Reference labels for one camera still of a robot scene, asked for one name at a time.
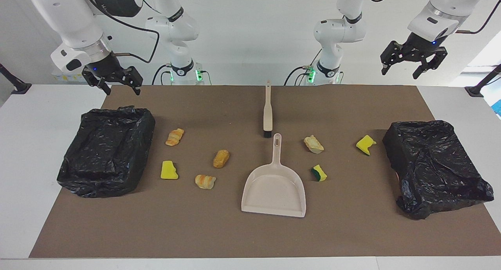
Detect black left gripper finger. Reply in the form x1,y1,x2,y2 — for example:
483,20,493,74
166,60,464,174
380,41,404,76
413,48,448,80

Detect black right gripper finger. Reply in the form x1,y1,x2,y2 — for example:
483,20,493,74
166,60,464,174
82,68,112,96
129,66,143,96

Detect yellow green sponge piece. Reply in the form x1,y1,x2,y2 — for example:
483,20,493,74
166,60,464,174
356,135,377,156
311,164,328,182

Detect pale crusty bread chunk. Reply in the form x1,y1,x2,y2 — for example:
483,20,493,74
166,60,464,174
304,135,324,154

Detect beige hand brush black bristles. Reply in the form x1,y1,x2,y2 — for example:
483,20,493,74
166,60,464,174
263,80,273,139

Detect beige plastic dustpan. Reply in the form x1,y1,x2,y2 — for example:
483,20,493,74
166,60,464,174
241,133,306,218

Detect bin lined with black bag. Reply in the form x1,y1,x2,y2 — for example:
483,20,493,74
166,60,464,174
382,120,495,220
57,105,156,198

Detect black clamp stand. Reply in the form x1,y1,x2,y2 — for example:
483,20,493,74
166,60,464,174
0,63,32,95
465,64,501,97

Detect orange striped bread piece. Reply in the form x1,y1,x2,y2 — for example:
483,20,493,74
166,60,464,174
165,128,185,146

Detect plain yellow sponge piece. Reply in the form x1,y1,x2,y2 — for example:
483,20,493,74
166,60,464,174
160,160,179,180

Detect brown bread roll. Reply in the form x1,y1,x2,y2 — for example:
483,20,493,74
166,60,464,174
213,149,230,169

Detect pale striped bread piece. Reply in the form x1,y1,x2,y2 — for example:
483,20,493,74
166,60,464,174
195,175,216,190

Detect brown table mat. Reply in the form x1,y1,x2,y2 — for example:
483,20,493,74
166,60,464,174
29,85,501,259

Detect black right base cable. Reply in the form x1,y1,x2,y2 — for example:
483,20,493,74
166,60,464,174
152,65,173,85

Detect black base cable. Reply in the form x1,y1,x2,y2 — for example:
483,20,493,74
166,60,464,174
285,49,318,86
152,65,173,85

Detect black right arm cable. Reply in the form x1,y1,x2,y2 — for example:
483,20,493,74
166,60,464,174
83,0,160,64

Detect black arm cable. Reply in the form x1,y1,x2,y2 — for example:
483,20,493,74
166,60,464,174
83,0,160,64
364,0,501,34

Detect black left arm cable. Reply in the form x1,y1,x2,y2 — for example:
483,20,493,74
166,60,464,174
364,0,501,34

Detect black left base cable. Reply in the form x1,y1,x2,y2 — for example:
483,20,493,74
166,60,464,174
285,49,318,86

